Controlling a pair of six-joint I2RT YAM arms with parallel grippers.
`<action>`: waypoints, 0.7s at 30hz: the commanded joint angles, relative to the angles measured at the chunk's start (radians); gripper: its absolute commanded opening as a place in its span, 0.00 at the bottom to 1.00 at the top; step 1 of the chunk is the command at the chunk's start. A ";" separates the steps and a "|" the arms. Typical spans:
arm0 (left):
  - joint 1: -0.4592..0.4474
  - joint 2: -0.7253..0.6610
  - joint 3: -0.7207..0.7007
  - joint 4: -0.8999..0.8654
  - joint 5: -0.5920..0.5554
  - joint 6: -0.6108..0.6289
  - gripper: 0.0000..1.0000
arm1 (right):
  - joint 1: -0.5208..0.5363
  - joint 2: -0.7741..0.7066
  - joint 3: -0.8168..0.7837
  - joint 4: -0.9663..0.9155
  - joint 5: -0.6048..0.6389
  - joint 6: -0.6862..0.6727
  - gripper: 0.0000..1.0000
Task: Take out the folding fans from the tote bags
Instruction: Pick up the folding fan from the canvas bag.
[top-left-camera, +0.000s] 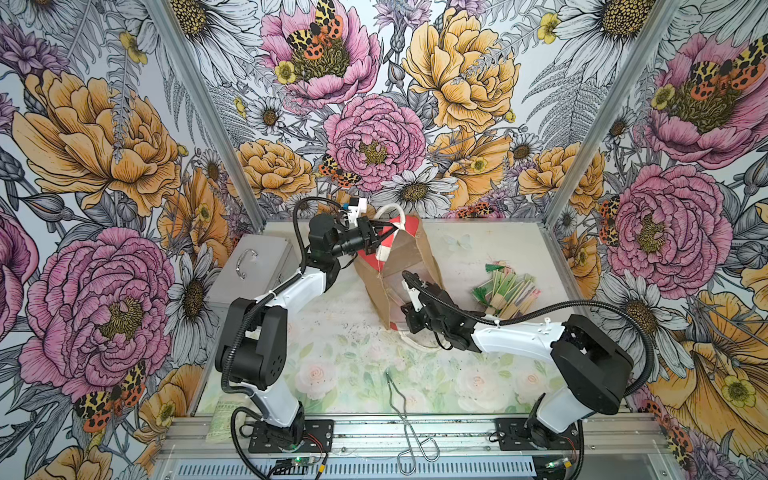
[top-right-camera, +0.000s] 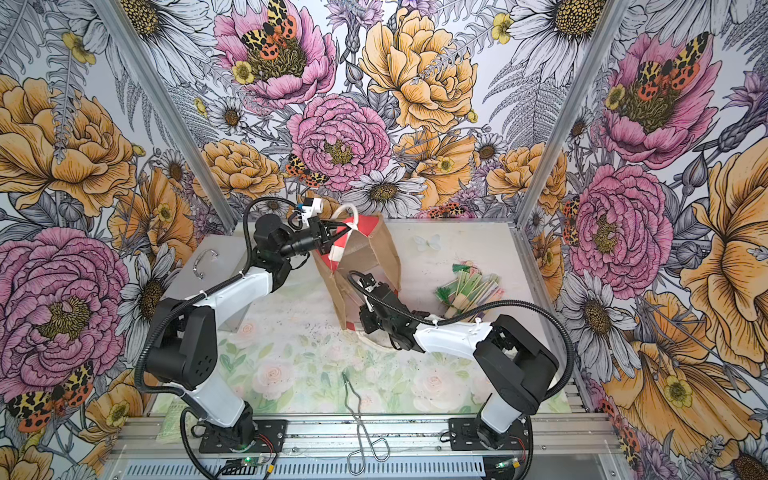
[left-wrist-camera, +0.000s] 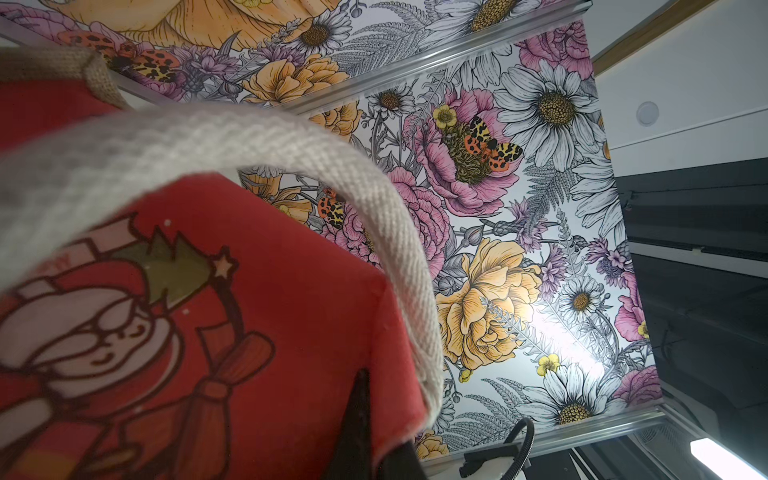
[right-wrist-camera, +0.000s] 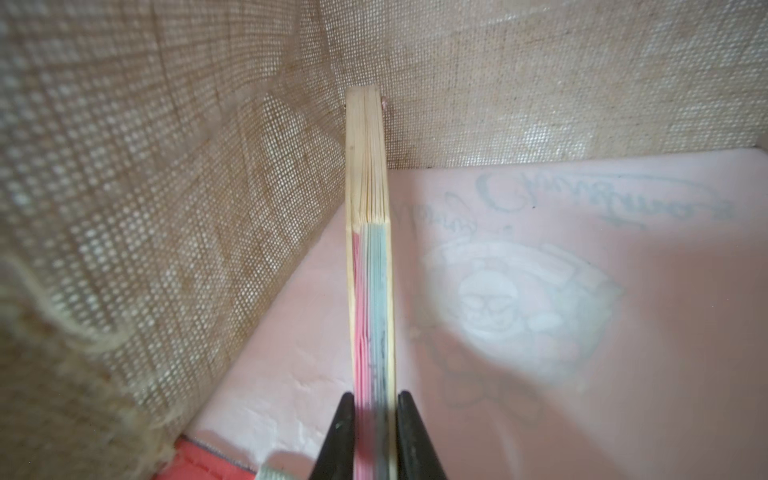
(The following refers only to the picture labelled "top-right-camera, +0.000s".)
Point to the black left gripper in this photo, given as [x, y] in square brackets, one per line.
[317, 226]

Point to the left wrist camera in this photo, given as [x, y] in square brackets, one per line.
[309, 208]

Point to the aluminium front rail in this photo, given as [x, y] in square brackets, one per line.
[339, 436]

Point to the green patterned packet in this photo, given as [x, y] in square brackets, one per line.
[172, 414]

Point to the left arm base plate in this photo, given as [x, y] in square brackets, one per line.
[255, 436]

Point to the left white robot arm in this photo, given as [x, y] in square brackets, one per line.
[181, 352]

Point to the burlap tote bag red trim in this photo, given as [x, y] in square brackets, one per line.
[369, 249]

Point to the silver aluminium case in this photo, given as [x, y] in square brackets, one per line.
[216, 259]

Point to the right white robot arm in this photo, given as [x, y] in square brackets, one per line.
[522, 371]

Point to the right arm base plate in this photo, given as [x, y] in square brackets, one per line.
[471, 434]

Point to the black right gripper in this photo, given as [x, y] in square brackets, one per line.
[366, 315]

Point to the pile of folding fans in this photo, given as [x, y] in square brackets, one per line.
[468, 289]

